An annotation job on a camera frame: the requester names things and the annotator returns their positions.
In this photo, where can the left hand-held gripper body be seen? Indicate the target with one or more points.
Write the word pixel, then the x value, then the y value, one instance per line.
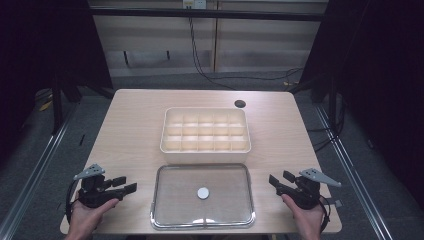
pixel 96 196

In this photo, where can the aluminium floor rail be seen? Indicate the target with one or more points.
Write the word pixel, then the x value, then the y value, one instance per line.
pixel 36 166
pixel 353 173

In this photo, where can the person's left hand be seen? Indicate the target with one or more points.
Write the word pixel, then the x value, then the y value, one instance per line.
pixel 85 218

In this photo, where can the black curtain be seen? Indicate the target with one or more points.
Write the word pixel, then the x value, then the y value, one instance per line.
pixel 40 60
pixel 380 83

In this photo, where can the white wall power outlet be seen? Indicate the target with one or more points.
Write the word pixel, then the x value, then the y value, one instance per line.
pixel 194 3

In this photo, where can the black horizontal metal bar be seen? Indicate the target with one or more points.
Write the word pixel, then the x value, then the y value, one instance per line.
pixel 200 14

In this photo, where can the white compartment storage box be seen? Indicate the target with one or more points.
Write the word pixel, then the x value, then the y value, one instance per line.
pixel 205 133

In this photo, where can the clear lid with white knob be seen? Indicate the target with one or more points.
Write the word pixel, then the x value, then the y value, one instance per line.
pixel 186 200

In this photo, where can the black metal stand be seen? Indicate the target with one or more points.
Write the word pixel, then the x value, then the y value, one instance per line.
pixel 57 106
pixel 332 103

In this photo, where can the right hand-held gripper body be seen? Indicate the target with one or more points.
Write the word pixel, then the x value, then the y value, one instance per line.
pixel 305 193

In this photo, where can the person's right hand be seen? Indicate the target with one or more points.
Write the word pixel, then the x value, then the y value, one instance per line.
pixel 306 218

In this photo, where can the small black floor piece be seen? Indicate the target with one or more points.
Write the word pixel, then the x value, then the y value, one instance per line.
pixel 82 139

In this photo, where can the yellow floor object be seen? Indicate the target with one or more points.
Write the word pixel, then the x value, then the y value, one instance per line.
pixel 45 106

